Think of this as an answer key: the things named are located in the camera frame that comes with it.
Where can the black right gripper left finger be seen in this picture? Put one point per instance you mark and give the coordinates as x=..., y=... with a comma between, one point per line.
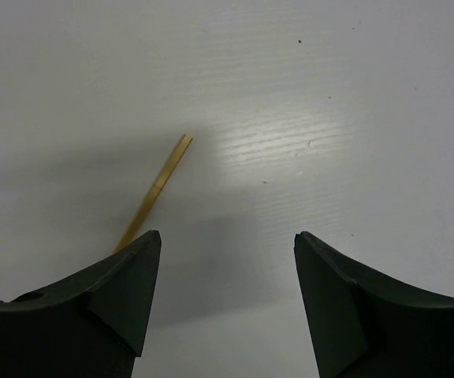
x=90, y=324

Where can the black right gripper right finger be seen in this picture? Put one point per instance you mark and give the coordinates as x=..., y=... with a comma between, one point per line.
x=364, y=323

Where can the tan wooden makeup pencil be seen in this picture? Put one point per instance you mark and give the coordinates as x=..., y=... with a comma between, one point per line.
x=154, y=191

